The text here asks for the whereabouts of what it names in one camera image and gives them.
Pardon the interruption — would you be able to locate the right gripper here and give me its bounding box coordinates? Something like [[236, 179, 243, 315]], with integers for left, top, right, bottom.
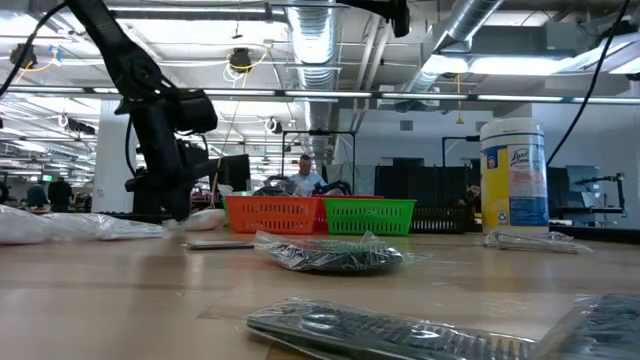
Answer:
[[344, 0, 412, 40]]

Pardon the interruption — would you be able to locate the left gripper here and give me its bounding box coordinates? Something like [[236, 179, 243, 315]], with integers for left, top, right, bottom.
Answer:
[[124, 142, 221, 222]]

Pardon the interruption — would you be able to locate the bagged black comb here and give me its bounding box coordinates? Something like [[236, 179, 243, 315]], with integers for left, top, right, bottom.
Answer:
[[184, 240, 257, 252], [244, 295, 540, 360], [529, 292, 640, 360]]

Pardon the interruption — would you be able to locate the bagged black round hairbrush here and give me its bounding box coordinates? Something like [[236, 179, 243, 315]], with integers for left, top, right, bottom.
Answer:
[[253, 230, 434, 275], [251, 184, 297, 198]]

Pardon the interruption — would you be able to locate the white building column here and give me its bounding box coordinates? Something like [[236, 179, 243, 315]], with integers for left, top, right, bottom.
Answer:
[[91, 98, 140, 215]]

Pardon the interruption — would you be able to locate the black background monitor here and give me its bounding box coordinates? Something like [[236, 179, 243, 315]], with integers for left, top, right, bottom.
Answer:
[[206, 153, 253, 195]]

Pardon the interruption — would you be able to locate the person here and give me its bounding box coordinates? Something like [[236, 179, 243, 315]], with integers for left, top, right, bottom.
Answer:
[[287, 154, 329, 197], [47, 176, 75, 214], [24, 182, 50, 209], [462, 183, 482, 209]]

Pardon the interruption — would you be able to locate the orange plastic basket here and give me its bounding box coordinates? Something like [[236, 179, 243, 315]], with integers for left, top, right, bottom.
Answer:
[[223, 195, 321, 235]]

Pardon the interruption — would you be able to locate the long light strip bar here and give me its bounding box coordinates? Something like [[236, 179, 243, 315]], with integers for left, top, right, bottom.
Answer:
[[0, 83, 640, 106]]

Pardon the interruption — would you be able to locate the black ceiling device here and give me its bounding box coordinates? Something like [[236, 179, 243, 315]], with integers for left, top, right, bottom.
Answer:
[[8, 43, 39, 70], [228, 46, 254, 72]]

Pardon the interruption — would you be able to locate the black partition panel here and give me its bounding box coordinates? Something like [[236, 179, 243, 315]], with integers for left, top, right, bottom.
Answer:
[[373, 163, 482, 211]]

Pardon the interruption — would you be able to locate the Lysol wipes canister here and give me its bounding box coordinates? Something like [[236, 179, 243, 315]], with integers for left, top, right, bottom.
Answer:
[[478, 117, 551, 236]]

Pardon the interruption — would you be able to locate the green plastic basket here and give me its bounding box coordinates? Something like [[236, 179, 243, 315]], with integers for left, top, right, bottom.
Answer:
[[322, 198, 418, 237]]

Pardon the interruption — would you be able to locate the black plastic basket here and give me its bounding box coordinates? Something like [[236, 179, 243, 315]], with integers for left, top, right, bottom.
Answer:
[[409, 205, 474, 235]]

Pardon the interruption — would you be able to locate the grey background monitor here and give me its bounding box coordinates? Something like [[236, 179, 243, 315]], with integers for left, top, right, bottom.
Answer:
[[564, 164, 601, 207]]

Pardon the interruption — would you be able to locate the black background rig frame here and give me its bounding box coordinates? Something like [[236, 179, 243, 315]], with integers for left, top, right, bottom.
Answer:
[[440, 133, 488, 169], [279, 128, 358, 197]]

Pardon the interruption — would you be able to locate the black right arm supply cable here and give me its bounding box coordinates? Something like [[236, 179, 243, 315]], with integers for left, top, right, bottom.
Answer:
[[546, 0, 632, 167]]

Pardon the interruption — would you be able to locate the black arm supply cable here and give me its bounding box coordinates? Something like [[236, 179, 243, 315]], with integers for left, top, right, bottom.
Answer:
[[0, 2, 69, 97], [546, 0, 632, 167]]

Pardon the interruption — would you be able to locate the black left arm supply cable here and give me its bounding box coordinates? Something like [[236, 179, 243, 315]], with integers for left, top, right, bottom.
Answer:
[[0, 2, 69, 97]]

